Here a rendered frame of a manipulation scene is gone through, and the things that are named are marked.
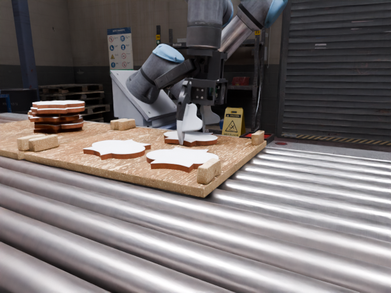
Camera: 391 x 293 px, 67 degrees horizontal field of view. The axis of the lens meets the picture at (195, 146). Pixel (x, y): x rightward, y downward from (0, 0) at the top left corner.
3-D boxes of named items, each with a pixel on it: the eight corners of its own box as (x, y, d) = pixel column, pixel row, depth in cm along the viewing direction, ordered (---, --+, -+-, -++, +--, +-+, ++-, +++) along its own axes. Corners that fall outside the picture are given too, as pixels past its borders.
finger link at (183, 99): (179, 118, 62) (189, 79, 63) (173, 117, 63) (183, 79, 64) (188, 125, 67) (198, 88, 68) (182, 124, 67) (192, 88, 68)
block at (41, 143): (54, 145, 66) (53, 134, 65) (60, 146, 65) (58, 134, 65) (28, 152, 61) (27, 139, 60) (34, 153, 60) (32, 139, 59)
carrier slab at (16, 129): (46, 121, 109) (46, 117, 109) (131, 131, 90) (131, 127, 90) (-71, 139, 80) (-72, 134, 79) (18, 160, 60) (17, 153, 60)
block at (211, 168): (212, 171, 49) (212, 156, 48) (223, 173, 48) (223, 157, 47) (195, 183, 43) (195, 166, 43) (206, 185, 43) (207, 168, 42)
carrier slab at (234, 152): (134, 131, 90) (133, 126, 90) (266, 146, 72) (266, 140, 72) (24, 160, 60) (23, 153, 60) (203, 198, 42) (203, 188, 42)
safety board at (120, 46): (109, 73, 636) (106, 28, 615) (133, 73, 613) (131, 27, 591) (109, 73, 634) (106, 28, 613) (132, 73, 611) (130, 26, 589)
